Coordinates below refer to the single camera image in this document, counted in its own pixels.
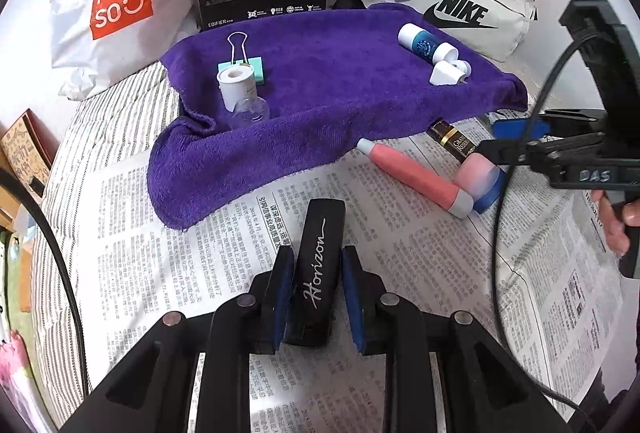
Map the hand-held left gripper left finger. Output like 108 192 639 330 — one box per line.
59 245 297 433

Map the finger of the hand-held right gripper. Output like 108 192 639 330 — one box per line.
491 109 607 140
476 132 607 168

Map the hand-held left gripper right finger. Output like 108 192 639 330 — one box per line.
340 245 583 433

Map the pink and blue round puff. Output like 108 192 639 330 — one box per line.
452 152 509 215

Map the black slim box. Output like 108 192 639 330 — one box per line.
284 199 347 348

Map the dark brown gold box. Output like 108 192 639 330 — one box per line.
427 118 485 165

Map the pink tube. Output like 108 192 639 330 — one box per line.
356 138 474 219

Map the white charger plug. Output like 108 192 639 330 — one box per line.
429 60 465 87

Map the white and blue bottle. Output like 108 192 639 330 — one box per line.
397 23 457 63

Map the small clear plastic bottle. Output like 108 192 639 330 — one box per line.
229 93 271 130

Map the white tape roll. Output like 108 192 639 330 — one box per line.
216 64 257 112

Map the mint green binder clip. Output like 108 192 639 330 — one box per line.
217 32 266 87

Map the person's right hand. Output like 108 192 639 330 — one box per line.
589 190 634 257

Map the newspaper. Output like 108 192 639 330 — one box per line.
82 107 632 433

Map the purple towel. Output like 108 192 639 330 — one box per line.
147 3 530 231

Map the pink cloth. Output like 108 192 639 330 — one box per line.
0 327 58 433

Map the wooden nightstand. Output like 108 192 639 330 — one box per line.
0 180 28 236

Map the kraft patterned notebook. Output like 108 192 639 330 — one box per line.
0 108 57 186

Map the black cable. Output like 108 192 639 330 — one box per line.
0 168 85 406
491 34 601 433

